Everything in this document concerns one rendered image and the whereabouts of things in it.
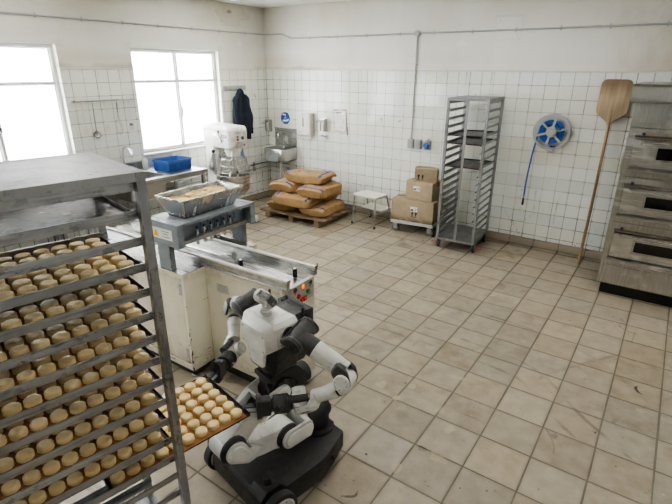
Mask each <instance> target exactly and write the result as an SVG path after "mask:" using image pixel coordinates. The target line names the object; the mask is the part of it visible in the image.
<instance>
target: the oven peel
mask: <svg viewBox="0 0 672 504"><path fill-rule="evenodd" d="M633 85H634V83H633V81H632V80H629V79H606V80H604V81H603V82H602V84H601V89H600V94H599V98H598V103H597V108H596V113H597V114H598V115H599V116H600V117H601V118H602V119H603V120H604V121H605V122H606V125H607V127H606V132H605V137H604V142H603V146H602V151H601V156H600V161H599V166H598V170H597V175H596V180H595V184H594V189H593V194H592V198H591V203H590V207H589V212H588V216H587V221H586V225H585V229H584V234H583V238H582V242H581V247H580V251H579V255H578V259H577V264H580V260H581V256H582V252H583V247H584V243H585V239H586V235H587V230H588V226H589V221H590V217H591V213H592V208H593V204H594V199H595V195H596V190H597V186H598V181H599V176H600V172H601V167H602V162H603V158H604V153H605V148H606V143H607V138H608V134H609V129H610V125H611V123H612V122H614V121H615V120H617V119H619V118H621V117H622V116H624V115H625V114H626V113H627V111H628V107H629V103H630V97H631V93H632V88H633Z"/></svg>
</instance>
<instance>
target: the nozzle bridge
mask: <svg viewBox="0 0 672 504"><path fill-rule="evenodd" d="M233 211H234V214H235V219H234V214H233ZM227 214H228V217H229V215H231V219H232V220H233V219H234V220H233V221H232V224H229V220H228V217H227ZM220 215H221V217H222V220H223V217H225V222H227V220H228V222H227V223H226V226H225V227H223V224H221V217H220ZM214 218H215V222H216V219H218V222H219V224H221V225H219V229H217V228H216V224H215V222H214ZM207 220H208V223H209V222H210V221H211V222H212V226H214V224H215V227H213V231H210V229H209V228H208V229H207V227H208V223H207ZM151 221H152V228H153V236H154V242H156V243H157V244H158V251H159V258H160V266H161V268H163V269H166V270H169V271H172V272H173V271H175V270H177V267H176V259H175V252H174V248H176V249H179V250H180V249H183V248H185V245H188V244H190V243H193V242H196V241H199V240H202V239H204V238H207V237H210V236H213V235H216V234H218V233H221V232H224V231H227V230H229V229H232V228H233V231H232V237H233V239H237V240H241V241H243V243H245V242H247V234H246V223H251V224H252V223H254V222H256V220H255V203H254V202H252V201H247V200H242V199H237V198H236V200H235V202H234V204H232V205H228V206H225V207H222V208H218V209H215V210H212V211H208V212H205V213H202V214H199V215H195V216H192V217H189V218H185V219H183V218H179V217H175V216H171V215H168V213H167V212H163V213H160V214H156V215H152V216H151ZM199 222H201V225H202V226H203V224H205V227H206V229H207V230H206V233H203V229H202V230H201V225H200V223H199ZM209 224H210V223H209ZM195 226H198V230H199V231H200V230H201V232H199V236H196V232H195V229H196V227H195Z"/></svg>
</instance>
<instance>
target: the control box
mask: <svg viewBox="0 0 672 504"><path fill-rule="evenodd" d="M310 280H312V283H311V284H309V281H310ZM303 284H305V287H304V288H303V289H302V285H303ZM296 288H297V292H296V293H294V290H295V289H296ZM307 289H310V292H309V293H307ZM287 292H288V295H290V296H292V297H294V298H296V299H298V298H297V296H298V294H300V295H301V298H303V301H305V299H306V300H307V299H308V298H310V297H311V296H313V295H314V276H312V275H309V276H308V277H306V278H304V279H302V280H300V281H299V282H297V283H295V284H293V285H292V286H290V290H288V291H287ZM305 296H306V297H305ZM304 297H305V298H304ZM301 298H300V299H298V300H300V301H301Z"/></svg>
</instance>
